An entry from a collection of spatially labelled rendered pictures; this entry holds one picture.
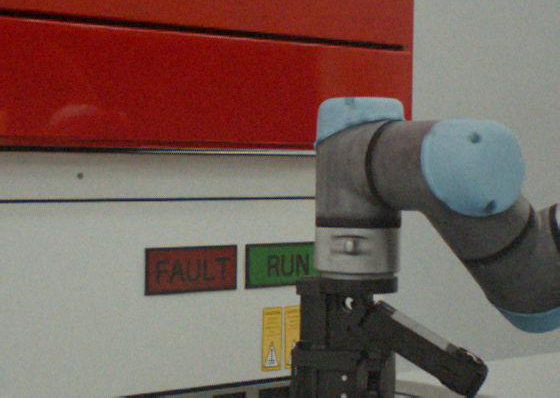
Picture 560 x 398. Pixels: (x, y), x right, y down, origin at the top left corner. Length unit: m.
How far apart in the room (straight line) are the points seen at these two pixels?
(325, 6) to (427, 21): 2.38
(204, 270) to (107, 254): 0.12
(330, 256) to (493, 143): 0.18
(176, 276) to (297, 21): 0.29
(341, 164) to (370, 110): 0.05
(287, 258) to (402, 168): 0.40
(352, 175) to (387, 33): 0.40
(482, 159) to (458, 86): 2.84
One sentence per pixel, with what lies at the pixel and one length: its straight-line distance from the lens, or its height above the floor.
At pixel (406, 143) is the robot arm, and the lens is 1.06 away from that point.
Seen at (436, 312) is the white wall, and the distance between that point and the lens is 3.82.
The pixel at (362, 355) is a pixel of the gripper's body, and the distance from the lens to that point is 1.12.
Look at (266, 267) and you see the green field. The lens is 1.41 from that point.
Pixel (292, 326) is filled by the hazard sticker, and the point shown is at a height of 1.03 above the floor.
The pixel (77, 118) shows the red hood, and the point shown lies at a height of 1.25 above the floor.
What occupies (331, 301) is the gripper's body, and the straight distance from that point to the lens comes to 1.14.
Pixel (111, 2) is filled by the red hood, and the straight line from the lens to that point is 1.24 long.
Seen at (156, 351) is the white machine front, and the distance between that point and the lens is 1.33.
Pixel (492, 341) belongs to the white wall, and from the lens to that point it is 4.02.
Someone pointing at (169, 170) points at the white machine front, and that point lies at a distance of 1.33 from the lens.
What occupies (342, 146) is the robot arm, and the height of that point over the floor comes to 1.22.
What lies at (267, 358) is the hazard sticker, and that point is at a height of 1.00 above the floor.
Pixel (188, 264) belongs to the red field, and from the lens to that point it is 1.34.
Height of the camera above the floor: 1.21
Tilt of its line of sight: 3 degrees down
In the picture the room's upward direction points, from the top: 1 degrees clockwise
